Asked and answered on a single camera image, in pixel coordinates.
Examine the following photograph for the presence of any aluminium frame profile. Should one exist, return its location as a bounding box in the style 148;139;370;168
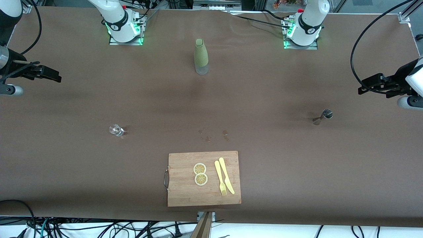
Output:
398;0;423;23

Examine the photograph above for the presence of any steel jigger measuring cup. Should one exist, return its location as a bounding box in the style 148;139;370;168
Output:
313;109;333;126

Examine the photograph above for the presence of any wooden cutting board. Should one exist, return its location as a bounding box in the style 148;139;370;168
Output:
164;151;242;207

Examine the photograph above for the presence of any wooden post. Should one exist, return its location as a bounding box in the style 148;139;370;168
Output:
191;212;213;238

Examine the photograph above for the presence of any clear glass beaker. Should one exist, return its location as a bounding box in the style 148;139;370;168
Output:
109;124;125;137

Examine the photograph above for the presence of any orange background clutter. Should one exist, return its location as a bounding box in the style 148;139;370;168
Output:
274;0;306;9

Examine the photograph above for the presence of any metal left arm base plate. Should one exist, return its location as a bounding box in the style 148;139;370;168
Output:
284;18;318;50

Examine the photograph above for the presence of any yellow plastic knife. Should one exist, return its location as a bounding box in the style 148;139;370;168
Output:
218;157;235;195

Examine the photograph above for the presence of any black base power cable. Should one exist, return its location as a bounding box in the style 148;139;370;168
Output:
230;9;294;30

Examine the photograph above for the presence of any teal floor cable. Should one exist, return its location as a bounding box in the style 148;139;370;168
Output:
33;218;50;238

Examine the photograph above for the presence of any green sleeved glass bottle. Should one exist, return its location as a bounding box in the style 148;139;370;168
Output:
194;38;209;75

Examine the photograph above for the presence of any thick black hose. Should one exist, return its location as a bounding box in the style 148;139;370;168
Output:
0;199;36;238

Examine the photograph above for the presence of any brown table cover sheet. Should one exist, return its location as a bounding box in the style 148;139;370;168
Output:
0;6;423;228

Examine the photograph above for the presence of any grey power strip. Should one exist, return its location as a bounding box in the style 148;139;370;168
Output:
193;0;242;12

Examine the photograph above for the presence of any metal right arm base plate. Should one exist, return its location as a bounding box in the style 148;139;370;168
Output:
109;15;144;46

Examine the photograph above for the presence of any yellow plastic fork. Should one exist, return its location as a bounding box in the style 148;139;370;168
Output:
214;160;227;196

